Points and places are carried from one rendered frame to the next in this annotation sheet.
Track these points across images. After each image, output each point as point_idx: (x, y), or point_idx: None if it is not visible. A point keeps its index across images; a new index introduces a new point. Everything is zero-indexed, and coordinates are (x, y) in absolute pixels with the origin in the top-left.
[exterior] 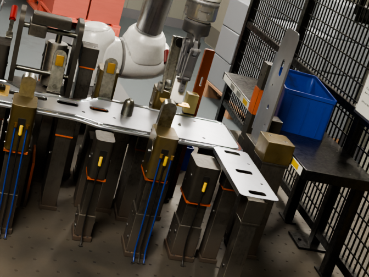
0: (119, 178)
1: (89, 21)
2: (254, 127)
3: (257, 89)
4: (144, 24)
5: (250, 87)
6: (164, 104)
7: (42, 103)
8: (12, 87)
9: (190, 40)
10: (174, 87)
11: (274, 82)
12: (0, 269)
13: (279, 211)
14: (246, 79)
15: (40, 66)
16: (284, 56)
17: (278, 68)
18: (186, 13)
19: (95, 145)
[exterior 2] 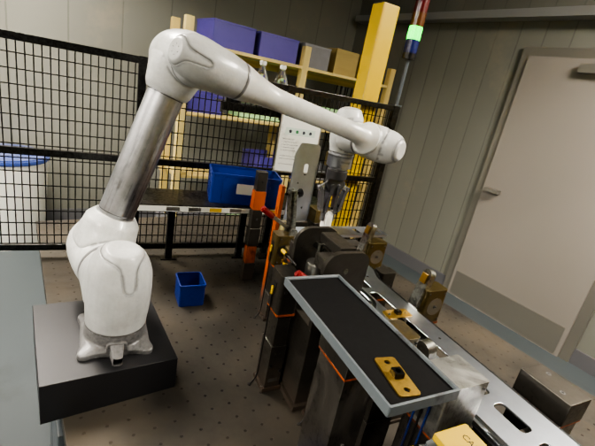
0: (257, 326)
1: (112, 252)
2: (286, 214)
3: (262, 192)
4: (135, 209)
5: (174, 200)
6: (376, 227)
7: (386, 293)
8: (381, 310)
9: (341, 184)
10: (326, 221)
11: (299, 180)
12: None
13: (232, 257)
14: (143, 197)
15: (291, 302)
16: (306, 161)
17: (301, 171)
18: (348, 168)
19: (394, 277)
